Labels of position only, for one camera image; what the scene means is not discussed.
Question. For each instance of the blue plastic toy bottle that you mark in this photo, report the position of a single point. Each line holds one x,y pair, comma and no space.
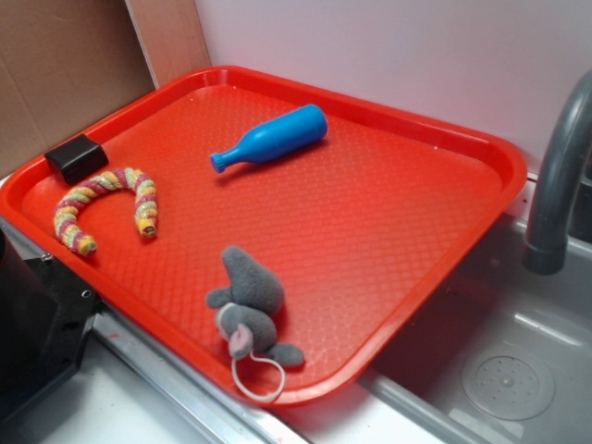
275,138

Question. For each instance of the red plastic tray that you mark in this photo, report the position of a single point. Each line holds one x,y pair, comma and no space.
360,227

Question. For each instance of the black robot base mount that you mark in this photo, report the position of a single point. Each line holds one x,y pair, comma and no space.
46,315

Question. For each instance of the brown cardboard panel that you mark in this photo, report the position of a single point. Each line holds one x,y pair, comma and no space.
67,64

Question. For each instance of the grey toy sink faucet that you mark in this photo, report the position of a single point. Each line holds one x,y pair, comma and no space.
561,206

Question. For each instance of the grey plastic toy sink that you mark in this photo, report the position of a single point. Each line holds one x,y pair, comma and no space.
496,355

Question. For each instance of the black rectangular block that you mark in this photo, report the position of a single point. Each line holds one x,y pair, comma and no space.
76,159

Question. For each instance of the grey plush mouse toy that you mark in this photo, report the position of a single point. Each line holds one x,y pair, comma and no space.
245,312

